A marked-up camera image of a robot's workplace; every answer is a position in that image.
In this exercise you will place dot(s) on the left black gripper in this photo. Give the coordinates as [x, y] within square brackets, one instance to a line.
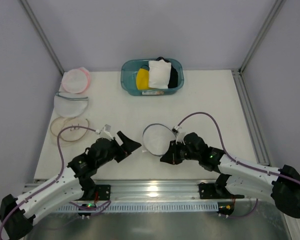
[119, 150]

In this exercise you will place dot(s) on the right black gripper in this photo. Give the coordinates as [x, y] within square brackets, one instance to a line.
[176, 152]

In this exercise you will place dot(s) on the white mesh bag blue zipper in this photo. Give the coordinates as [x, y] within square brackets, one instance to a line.
[156, 139]

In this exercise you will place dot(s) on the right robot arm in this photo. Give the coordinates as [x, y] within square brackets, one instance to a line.
[237, 177]

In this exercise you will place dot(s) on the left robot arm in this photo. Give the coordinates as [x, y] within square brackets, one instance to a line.
[19, 215]

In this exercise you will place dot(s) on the beige trimmed mesh bag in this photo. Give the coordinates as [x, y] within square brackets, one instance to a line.
[71, 135]

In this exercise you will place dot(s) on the yellow bra pad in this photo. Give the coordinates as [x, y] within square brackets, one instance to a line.
[142, 78]

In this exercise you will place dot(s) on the blue trimmed flat mesh bag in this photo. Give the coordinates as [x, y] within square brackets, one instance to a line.
[70, 105]

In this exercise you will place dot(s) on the black bra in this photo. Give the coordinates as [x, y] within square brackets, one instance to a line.
[173, 80]

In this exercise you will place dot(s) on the white folded bra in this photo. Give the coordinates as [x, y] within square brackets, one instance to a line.
[159, 74]

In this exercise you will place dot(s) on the pink trimmed mesh bag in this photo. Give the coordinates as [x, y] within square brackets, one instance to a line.
[76, 81]

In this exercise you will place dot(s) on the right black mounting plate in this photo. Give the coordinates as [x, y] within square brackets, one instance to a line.
[207, 191]

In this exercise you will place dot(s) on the black mounting plate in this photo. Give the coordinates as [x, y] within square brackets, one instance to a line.
[207, 191]
[102, 192]

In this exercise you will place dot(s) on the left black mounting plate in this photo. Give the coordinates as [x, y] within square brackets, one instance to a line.
[102, 192]

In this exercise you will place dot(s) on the teal plastic basin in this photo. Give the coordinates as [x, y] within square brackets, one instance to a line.
[128, 76]

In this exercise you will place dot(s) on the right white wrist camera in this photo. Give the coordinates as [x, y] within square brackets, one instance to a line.
[179, 134]

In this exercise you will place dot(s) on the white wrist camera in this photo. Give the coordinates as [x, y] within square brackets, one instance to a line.
[179, 134]
[105, 130]

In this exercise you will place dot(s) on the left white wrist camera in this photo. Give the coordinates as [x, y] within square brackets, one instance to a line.
[105, 130]

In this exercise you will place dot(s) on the aluminium front rail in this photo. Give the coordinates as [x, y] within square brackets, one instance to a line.
[122, 190]

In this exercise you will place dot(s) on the white slotted cable duct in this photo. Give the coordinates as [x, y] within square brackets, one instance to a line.
[161, 207]

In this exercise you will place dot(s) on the left rear frame post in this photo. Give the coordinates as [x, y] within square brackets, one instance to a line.
[41, 34]

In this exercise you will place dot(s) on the frame post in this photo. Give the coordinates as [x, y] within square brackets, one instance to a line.
[264, 29]
[41, 34]

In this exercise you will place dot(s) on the right rear frame post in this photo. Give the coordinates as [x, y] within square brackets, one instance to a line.
[264, 29]

